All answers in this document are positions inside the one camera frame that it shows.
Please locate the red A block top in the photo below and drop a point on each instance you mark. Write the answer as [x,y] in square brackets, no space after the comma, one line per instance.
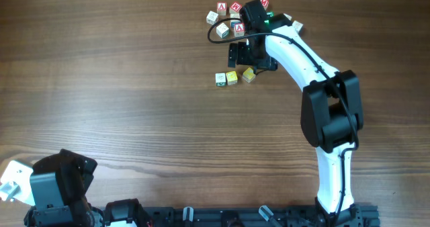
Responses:
[221,8]

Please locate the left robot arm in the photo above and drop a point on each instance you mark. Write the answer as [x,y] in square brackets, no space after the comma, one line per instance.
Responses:
[82,213]

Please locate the yellow block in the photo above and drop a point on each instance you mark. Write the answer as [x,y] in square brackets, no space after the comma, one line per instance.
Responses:
[248,75]
[231,78]

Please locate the green edged wood block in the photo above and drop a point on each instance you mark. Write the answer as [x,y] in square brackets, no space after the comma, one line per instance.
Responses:
[222,30]

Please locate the plain wood block right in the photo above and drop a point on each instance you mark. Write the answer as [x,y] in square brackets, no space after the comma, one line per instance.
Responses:
[297,26]

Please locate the red M block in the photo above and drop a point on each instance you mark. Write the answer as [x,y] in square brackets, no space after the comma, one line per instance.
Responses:
[265,4]

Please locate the blue picture block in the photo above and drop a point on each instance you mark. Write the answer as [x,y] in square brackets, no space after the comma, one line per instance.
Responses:
[288,16]

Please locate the green letter block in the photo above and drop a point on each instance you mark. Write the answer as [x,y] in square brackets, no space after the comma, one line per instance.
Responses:
[270,14]

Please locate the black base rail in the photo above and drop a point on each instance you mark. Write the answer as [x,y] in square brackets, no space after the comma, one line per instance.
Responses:
[355,216]

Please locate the red a block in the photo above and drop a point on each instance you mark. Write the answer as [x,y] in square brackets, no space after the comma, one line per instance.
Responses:
[239,30]
[221,8]

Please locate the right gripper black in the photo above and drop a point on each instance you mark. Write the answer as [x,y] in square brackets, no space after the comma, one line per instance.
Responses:
[268,64]

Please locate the green V block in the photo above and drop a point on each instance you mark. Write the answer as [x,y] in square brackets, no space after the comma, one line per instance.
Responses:
[220,79]

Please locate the plain wood block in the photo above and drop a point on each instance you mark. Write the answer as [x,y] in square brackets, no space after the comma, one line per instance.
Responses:
[212,17]
[297,26]

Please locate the red A block lower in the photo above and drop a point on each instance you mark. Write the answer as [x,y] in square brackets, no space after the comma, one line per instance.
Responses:
[239,30]

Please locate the red W block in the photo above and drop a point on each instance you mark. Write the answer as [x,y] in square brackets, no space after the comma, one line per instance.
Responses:
[235,8]

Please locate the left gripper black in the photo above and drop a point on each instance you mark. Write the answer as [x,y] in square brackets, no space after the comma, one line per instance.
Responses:
[86,167]

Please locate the blue edged wood block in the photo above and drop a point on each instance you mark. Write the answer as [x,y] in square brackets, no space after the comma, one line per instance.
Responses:
[234,19]

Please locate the plain wood block left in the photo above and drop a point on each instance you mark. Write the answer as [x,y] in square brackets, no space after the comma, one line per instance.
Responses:
[212,17]

